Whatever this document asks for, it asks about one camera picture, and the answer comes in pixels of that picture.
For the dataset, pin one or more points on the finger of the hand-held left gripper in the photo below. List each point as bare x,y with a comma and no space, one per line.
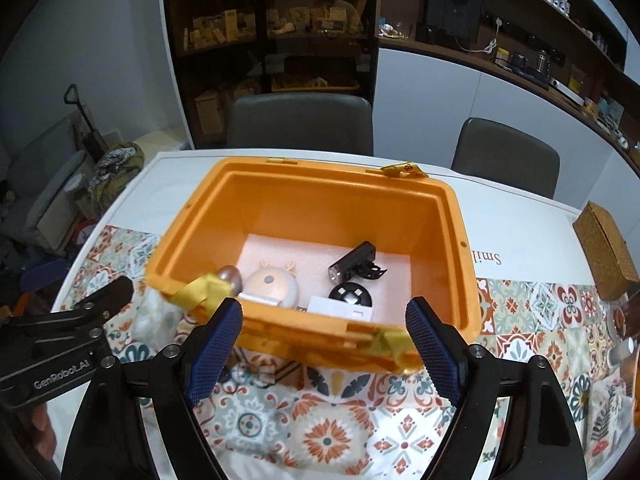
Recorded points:
100,300

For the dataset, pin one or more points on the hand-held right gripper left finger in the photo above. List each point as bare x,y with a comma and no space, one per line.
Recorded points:
215,346

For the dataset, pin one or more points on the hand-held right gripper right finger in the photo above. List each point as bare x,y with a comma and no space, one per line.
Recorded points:
432,351

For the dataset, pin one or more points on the silver egg-shaped object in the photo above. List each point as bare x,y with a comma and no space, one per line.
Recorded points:
230,280

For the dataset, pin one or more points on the deer antler night light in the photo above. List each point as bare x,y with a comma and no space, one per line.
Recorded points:
270,285

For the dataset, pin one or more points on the black round gadget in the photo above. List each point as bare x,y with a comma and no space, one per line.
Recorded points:
350,296

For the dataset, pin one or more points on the small white box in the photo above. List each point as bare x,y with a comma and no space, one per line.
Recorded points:
340,310

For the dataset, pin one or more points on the black bike light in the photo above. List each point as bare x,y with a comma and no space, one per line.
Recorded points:
352,260

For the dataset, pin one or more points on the orange plastic storage bin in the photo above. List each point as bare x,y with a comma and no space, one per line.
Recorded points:
320,200

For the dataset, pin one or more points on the person's left forearm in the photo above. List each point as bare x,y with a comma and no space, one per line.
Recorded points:
42,427

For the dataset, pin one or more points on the white crumpled plastic bag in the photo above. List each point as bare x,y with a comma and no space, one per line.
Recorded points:
155,315

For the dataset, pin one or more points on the red round container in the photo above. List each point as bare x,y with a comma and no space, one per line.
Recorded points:
87,232

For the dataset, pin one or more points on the grey cushion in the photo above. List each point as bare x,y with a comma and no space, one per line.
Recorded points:
45,195

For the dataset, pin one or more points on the yellow patterned cloth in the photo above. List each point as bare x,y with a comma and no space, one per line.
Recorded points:
115,170

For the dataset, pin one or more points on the patterned table mat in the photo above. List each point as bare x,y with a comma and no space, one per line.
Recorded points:
325,435

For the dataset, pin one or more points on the metal cup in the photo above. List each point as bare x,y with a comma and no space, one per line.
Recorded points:
622,351

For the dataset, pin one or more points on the woven wicker box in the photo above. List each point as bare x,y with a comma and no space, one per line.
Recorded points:
605,255

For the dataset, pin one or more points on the narrow grey chair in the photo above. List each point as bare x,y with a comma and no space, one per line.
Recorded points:
505,160

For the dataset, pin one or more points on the brown cardboard box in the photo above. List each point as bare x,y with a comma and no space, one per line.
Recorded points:
207,112

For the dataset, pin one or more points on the wide grey chair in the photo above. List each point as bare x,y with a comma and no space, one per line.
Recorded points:
300,125

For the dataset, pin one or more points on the dark wooden shelf cabinet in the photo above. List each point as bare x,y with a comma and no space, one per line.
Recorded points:
215,0

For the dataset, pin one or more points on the black coffee machine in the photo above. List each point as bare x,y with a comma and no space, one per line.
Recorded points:
452,5

